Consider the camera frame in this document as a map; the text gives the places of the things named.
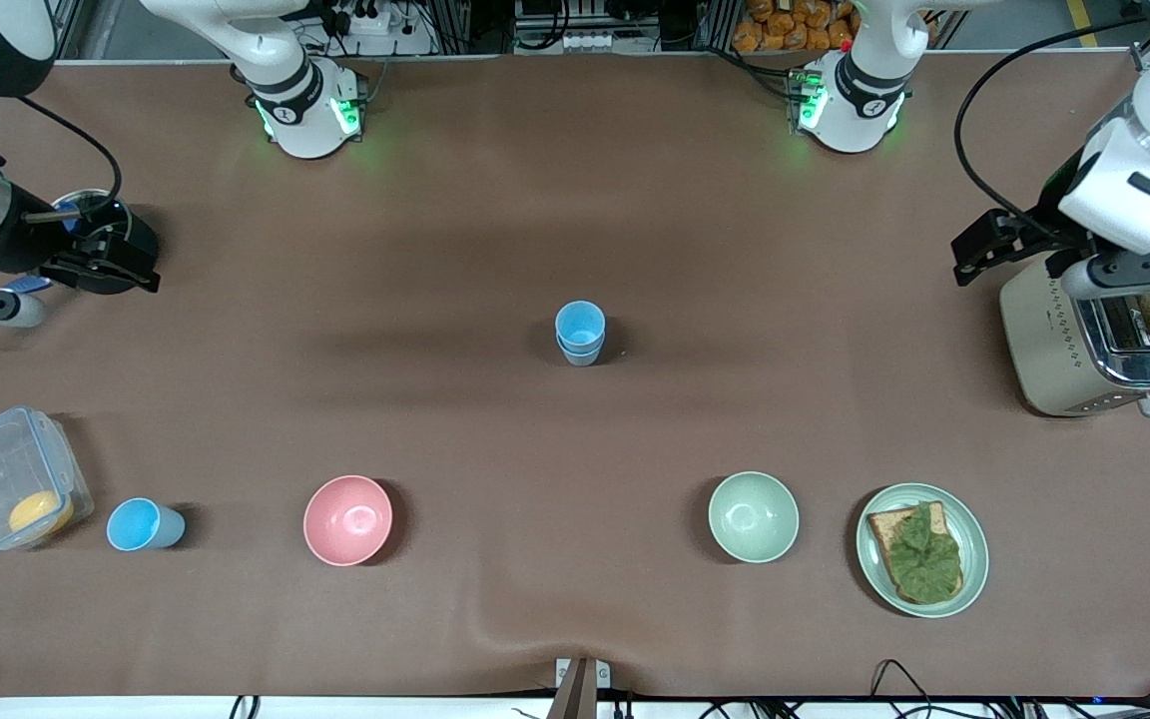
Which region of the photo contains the silver toaster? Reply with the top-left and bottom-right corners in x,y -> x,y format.
998,250 -> 1150,419

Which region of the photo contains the yellow round food piece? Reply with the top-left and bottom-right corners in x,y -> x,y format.
8,489 -> 76,536

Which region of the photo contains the pale green plate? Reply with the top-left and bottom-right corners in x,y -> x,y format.
856,482 -> 990,619

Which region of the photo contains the brown bread slice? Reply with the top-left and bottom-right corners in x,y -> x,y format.
866,501 -> 965,606

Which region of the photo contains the pile of orange bread rolls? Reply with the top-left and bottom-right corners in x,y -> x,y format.
732,0 -> 857,54

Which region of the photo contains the green lettuce leaf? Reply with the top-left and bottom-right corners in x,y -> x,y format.
882,502 -> 964,604

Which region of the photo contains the pink bowl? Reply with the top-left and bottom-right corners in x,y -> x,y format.
302,474 -> 394,567

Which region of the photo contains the pale green bowl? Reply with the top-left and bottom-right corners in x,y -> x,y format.
707,470 -> 801,564

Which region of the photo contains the black pot with blue handle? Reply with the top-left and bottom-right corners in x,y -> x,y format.
0,190 -> 163,344

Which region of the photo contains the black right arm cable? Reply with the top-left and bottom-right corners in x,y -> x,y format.
20,94 -> 124,219

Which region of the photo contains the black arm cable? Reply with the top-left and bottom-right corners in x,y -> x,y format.
953,16 -> 1150,219
20,94 -> 124,219

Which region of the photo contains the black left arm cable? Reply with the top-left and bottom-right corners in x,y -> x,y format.
953,16 -> 1150,219

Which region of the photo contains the black looped cable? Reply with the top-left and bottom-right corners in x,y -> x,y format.
869,658 -> 937,719

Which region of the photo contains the grey metal camera bracket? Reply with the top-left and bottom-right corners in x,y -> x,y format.
547,657 -> 612,719

